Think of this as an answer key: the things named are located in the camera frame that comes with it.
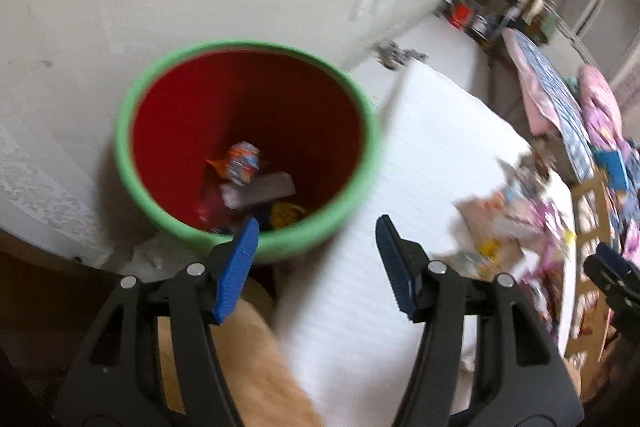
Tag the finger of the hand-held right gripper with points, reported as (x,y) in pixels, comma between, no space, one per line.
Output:
(605,274)
(610,253)

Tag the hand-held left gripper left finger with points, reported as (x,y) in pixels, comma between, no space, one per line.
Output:
(237,272)

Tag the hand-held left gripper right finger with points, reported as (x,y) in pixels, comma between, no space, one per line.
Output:
(392,267)

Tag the red bin with green rim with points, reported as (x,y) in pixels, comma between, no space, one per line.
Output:
(225,107)

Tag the wooden chair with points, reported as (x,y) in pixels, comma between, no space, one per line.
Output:
(592,217)

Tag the yellow snack wrapper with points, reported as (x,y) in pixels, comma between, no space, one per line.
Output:
(285,213)

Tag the grey brown snack wrapper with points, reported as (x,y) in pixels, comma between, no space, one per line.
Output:
(260,192)

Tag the tan woven stool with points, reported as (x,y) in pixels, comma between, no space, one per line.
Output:
(250,357)

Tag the blue box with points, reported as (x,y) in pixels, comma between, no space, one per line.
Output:
(612,167)

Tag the orange and blue snack wrapper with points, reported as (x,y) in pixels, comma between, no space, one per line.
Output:
(242,162)

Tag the pile of snack wrappers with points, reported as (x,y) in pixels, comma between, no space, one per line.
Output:
(500,217)

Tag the pink quilt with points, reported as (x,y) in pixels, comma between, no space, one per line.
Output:
(607,117)

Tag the blue patterned blanket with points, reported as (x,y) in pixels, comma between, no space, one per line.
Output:
(550,97)

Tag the white lace cloth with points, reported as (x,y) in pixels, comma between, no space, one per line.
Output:
(40,197)

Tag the small grey metal object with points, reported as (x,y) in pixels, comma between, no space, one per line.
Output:
(400,54)

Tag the red bucket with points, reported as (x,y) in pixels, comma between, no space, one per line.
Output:
(460,14)

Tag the dark storage shelf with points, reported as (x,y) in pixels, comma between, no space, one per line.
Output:
(480,2)

